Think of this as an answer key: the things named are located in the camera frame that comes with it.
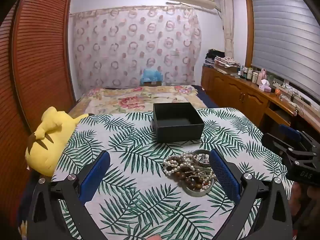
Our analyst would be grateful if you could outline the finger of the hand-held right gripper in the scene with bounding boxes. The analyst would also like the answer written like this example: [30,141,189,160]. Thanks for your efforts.
[261,132,300,164]
[278,124,313,153]

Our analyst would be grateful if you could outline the tangle of cables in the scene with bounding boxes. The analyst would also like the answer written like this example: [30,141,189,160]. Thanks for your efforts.
[272,80,310,110]

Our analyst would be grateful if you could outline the grey window blind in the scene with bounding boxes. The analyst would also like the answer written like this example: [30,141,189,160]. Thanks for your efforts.
[250,0,320,85]

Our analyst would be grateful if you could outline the pink box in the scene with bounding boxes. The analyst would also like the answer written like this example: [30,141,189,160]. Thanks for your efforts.
[258,79,272,93]

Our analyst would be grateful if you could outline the stack of floral cloths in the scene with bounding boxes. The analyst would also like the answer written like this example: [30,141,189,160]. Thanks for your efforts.
[214,56,242,75]

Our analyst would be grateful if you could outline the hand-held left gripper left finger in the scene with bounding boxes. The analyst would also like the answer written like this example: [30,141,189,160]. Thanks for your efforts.
[32,150,111,240]

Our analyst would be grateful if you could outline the row of cosmetic bottles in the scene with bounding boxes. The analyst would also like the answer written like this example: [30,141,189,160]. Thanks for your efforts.
[237,65,267,84]

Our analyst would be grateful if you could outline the floral bedspread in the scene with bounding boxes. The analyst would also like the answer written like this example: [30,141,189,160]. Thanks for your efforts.
[67,85,208,119]

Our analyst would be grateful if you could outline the blue plush toy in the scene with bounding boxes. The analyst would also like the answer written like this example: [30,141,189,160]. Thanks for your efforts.
[139,68,164,85]

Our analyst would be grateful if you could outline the white window curtain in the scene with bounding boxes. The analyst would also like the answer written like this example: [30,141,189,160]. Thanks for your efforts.
[221,0,234,58]

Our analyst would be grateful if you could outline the wooden louvered wardrobe door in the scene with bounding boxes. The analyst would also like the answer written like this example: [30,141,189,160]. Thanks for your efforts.
[0,0,75,230]

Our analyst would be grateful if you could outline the black box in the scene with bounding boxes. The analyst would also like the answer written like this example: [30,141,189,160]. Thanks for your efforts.
[153,102,205,143]

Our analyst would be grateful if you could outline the circle print curtain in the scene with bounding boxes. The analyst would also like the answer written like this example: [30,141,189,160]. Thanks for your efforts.
[70,5,202,93]

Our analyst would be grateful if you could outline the pearl necklace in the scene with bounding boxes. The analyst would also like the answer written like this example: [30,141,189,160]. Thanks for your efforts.
[162,152,200,177]

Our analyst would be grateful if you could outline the wooden cabinet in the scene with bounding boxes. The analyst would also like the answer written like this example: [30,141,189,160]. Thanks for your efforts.
[201,66,313,133]

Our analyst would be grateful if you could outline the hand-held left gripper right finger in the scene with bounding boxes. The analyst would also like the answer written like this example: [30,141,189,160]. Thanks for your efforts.
[209,149,293,240]

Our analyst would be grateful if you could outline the yellow plush toy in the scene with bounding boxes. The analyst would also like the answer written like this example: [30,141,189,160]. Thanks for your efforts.
[25,106,89,177]

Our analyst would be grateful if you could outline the brown bead bracelet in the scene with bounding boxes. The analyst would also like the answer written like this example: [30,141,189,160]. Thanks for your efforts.
[172,159,215,190]

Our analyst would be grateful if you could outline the leaf print tablecloth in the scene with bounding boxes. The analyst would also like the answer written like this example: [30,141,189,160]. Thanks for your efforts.
[51,107,294,240]

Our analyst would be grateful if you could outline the stack of dark clothes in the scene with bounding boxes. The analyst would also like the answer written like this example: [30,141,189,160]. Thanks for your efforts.
[205,49,225,68]

